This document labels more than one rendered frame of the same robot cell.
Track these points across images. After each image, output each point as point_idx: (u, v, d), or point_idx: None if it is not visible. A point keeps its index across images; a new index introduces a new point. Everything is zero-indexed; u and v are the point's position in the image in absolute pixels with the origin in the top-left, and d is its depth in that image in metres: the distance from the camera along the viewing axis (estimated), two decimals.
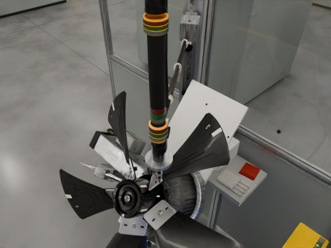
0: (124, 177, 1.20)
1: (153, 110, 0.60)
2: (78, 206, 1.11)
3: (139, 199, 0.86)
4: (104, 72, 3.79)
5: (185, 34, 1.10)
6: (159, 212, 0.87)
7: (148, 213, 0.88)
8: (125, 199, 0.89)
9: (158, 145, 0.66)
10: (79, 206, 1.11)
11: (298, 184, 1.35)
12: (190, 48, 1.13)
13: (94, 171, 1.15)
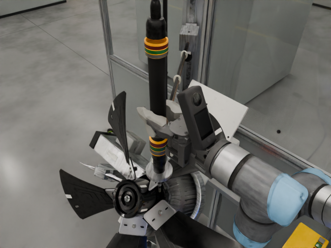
0: (124, 177, 1.20)
1: None
2: (78, 206, 1.11)
3: (139, 199, 0.86)
4: (104, 72, 3.79)
5: (184, 45, 1.12)
6: (159, 212, 0.87)
7: (148, 213, 0.88)
8: (125, 199, 0.89)
9: (159, 158, 0.69)
10: (79, 206, 1.11)
11: None
12: (190, 58, 1.15)
13: (94, 171, 1.15)
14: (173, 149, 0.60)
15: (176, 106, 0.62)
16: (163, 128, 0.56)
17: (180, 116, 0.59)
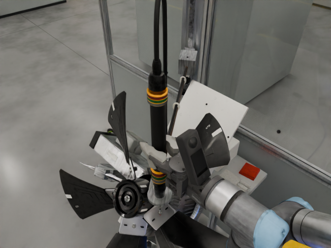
0: (124, 177, 1.20)
1: None
2: (78, 206, 1.11)
3: (139, 199, 0.86)
4: (104, 72, 3.79)
5: (183, 69, 1.20)
6: (159, 212, 0.87)
7: (148, 213, 0.88)
8: (125, 199, 0.89)
9: (159, 185, 0.76)
10: (79, 206, 1.11)
11: (298, 184, 1.35)
12: (188, 80, 1.23)
13: (94, 171, 1.15)
14: (172, 181, 0.67)
15: (175, 141, 0.69)
16: (163, 164, 0.63)
17: (178, 152, 0.66)
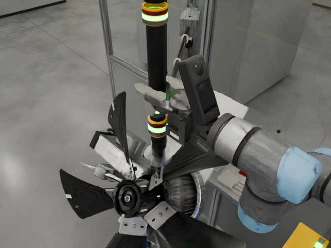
0: (124, 177, 1.20)
1: None
2: (78, 206, 1.11)
3: (139, 199, 0.86)
4: (104, 72, 3.79)
5: (185, 30, 1.09)
6: (158, 212, 0.88)
7: (148, 214, 0.89)
8: (125, 199, 0.89)
9: (158, 140, 0.65)
10: (79, 206, 1.11)
11: None
12: (190, 44, 1.12)
13: (94, 171, 1.15)
14: (173, 127, 0.56)
15: (177, 82, 0.58)
16: (162, 103, 0.52)
17: (180, 92, 0.55)
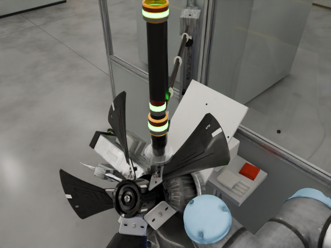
0: (124, 177, 1.20)
1: (152, 102, 0.58)
2: (78, 206, 1.11)
3: (139, 199, 0.86)
4: (104, 72, 3.79)
5: (185, 28, 1.08)
6: (158, 212, 0.88)
7: (148, 214, 0.89)
8: (125, 199, 0.89)
9: (158, 139, 0.65)
10: (79, 206, 1.11)
11: (298, 184, 1.35)
12: (191, 43, 1.11)
13: (94, 171, 1.15)
14: None
15: None
16: None
17: None
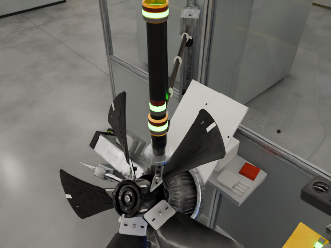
0: (124, 177, 1.20)
1: (152, 102, 0.58)
2: (112, 118, 1.07)
3: (130, 214, 0.87)
4: (104, 72, 3.79)
5: (185, 28, 1.08)
6: (134, 225, 0.93)
7: None
8: (125, 197, 0.89)
9: (158, 139, 0.65)
10: (112, 118, 1.07)
11: (298, 184, 1.35)
12: (191, 43, 1.11)
13: (94, 171, 1.15)
14: None
15: None
16: None
17: None
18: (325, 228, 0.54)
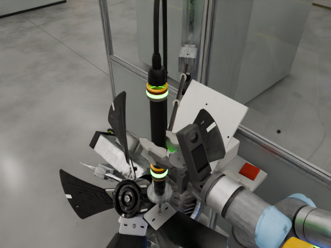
0: (124, 177, 1.20)
1: None
2: (112, 118, 1.07)
3: (130, 214, 0.87)
4: (104, 72, 3.79)
5: (183, 66, 1.19)
6: (134, 225, 0.93)
7: None
8: (125, 197, 0.89)
9: (159, 182, 0.75)
10: (112, 118, 1.07)
11: (298, 184, 1.35)
12: (188, 78, 1.22)
13: (94, 171, 1.15)
14: (173, 177, 0.66)
15: (175, 137, 0.68)
16: (163, 160, 0.62)
17: (179, 148, 0.65)
18: None
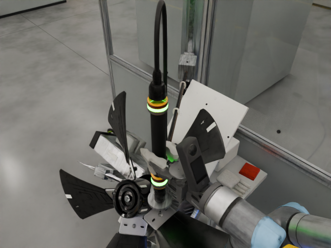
0: (124, 177, 1.20)
1: None
2: (112, 118, 1.07)
3: (130, 214, 0.87)
4: (104, 72, 3.79)
5: (183, 74, 1.21)
6: (134, 225, 0.93)
7: None
8: (125, 197, 0.89)
9: (159, 190, 0.78)
10: (112, 118, 1.07)
11: (298, 184, 1.35)
12: (188, 85, 1.24)
13: (94, 171, 1.15)
14: (172, 186, 0.69)
15: (175, 148, 0.70)
16: (163, 170, 0.65)
17: (178, 159, 0.68)
18: None
